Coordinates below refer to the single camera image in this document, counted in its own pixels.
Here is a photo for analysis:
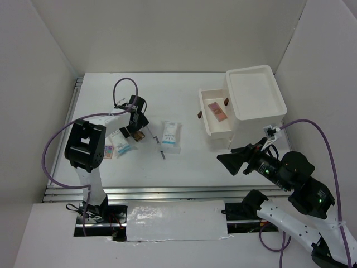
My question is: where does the white drawer cabinet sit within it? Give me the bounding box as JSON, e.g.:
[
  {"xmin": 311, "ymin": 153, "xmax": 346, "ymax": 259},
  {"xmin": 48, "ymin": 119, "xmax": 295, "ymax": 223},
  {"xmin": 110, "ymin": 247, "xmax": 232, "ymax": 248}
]
[{"xmin": 221, "ymin": 65, "xmax": 288, "ymax": 150}]

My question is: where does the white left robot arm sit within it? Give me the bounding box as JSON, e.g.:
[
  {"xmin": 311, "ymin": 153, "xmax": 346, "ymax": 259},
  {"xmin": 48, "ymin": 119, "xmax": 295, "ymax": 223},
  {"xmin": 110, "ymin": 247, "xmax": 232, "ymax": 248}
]
[{"xmin": 64, "ymin": 95, "xmax": 149, "ymax": 223}]

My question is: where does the brown eyeshadow palette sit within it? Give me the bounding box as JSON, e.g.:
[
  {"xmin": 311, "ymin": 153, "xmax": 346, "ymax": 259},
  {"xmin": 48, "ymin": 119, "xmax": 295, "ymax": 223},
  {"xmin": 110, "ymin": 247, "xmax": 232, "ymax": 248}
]
[{"xmin": 132, "ymin": 130, "xmax": 145, "ymax": 142}]

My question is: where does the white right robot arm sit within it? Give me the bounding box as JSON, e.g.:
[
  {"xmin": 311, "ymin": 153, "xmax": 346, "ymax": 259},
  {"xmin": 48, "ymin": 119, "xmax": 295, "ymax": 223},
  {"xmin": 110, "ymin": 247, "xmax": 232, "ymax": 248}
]
[{"xmin": 217, "ymin": 142, "xmax": 356, "ymax": 267}]

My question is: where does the colourful eyeshadow palette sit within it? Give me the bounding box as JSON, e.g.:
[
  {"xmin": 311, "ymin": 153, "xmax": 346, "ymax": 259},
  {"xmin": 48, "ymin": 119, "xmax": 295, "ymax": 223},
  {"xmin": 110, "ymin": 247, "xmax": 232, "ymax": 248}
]
[{"xmin": 103, "ymin": 145, "xmax": 114, "ymax": 159}]

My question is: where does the pink blush palette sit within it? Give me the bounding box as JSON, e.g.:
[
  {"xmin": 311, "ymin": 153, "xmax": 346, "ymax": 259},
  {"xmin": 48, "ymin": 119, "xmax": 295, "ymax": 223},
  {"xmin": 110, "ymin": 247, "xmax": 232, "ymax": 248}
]
[{"xmin": 208, "ymin": 102, "xmax": 228, "ymax": 122}]

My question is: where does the white foil cover plate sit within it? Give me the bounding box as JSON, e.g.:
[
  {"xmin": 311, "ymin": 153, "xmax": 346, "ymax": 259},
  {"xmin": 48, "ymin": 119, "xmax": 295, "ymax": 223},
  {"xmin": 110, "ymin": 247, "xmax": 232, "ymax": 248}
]
[{"xmin": 126, "ymin": 201, "xmax": 229, "ymax": 242}]

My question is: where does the white cotton pad pack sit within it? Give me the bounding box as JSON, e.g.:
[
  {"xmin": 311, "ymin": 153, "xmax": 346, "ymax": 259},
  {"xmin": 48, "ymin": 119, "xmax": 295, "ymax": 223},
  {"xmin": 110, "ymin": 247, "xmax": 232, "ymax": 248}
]
[
  {"xmin": 158, "ymin": 121, "xmax": 182, "ymax": 154},
  {"xmin": 108, "ymin": 130, "xmax": 138, "ymax": 158}
]

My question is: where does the grey eyebrow razor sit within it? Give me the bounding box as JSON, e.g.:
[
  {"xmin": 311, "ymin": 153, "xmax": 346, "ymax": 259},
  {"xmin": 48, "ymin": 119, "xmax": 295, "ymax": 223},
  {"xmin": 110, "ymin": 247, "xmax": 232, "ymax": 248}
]
[{"xmin": 146, "ymin": 126, "xmax": 160, "ymax": 144}]

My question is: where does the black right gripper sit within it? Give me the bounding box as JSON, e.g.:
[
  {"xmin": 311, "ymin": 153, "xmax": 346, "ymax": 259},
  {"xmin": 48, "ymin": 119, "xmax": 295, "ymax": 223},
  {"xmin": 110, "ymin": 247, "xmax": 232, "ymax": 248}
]
[{"xmin": 215, "ymin": 135, "xmax": 290, "ymax": 189}]

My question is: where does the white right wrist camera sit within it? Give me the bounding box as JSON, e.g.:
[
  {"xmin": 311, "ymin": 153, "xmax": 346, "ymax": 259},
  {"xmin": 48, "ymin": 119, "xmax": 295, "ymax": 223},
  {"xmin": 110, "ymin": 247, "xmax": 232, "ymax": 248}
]
[{"xmin": 262, "ymin": 125, "xmax": 282, "ymax": 151}]

